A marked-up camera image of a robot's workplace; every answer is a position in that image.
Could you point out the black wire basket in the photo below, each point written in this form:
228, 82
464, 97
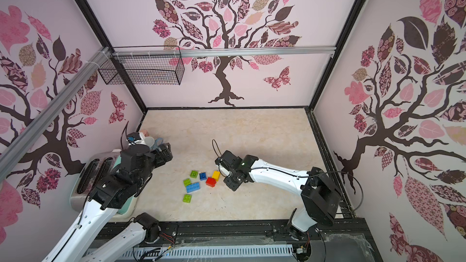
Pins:
158, 65

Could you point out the small pink cup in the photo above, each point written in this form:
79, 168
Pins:
145, 133

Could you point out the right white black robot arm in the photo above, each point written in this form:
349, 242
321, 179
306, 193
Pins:
320, 195

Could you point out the lime square brick studs up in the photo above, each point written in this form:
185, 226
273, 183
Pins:
187, 182

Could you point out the aluminium frame rail back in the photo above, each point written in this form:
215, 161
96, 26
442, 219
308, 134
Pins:
186, 53

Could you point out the white slotted cable duct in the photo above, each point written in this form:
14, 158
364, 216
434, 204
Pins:
236, 253

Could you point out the light blue long brick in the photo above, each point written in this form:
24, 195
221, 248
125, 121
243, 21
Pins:
193, 187

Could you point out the lime square brick front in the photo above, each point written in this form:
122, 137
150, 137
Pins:
187, 198

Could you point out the aluminium frame rail left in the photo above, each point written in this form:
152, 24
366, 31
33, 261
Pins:
14, 153

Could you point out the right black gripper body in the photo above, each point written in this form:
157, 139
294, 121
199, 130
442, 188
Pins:
226, 159

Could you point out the mint chrome toaster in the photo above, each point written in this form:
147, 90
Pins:
99, 166

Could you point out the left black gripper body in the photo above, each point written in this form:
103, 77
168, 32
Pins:
156, 159

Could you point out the yellow square brick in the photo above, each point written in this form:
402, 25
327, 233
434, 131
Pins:
216, 175

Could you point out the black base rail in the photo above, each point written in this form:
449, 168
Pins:
278, 230

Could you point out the aluminium frame rail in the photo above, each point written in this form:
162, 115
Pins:
186, 53
14, 153

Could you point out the blue floral mug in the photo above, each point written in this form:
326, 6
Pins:
152, 143

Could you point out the upside-down lime square brick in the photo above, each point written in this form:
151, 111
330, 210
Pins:
194, 174

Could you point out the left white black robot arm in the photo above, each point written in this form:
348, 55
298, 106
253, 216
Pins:
110, 194

